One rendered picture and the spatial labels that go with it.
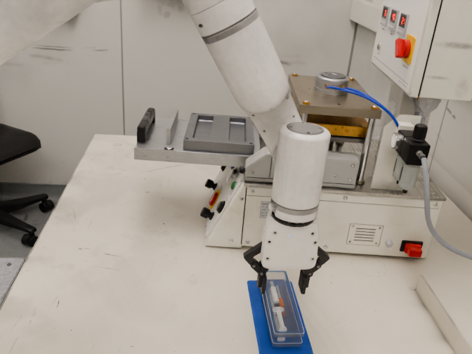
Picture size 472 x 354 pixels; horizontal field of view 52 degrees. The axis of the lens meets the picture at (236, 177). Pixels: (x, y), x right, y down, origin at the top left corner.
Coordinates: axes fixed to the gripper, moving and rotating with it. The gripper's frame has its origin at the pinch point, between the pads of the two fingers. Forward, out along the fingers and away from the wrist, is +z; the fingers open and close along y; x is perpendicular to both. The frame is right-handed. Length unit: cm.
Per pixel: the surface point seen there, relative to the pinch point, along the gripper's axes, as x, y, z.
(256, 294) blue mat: 6.7, -3.5, 8.2
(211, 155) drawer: 29.9, -13.0, -13.3
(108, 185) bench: 55, -41, 8
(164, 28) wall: 181, -31, -17
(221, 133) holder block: 36.9, -10.5, -16.3
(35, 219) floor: 159, -97, 83
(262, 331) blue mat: -3.9, -3.6, 8.2
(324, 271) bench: 14.9, 13.5, 8.2
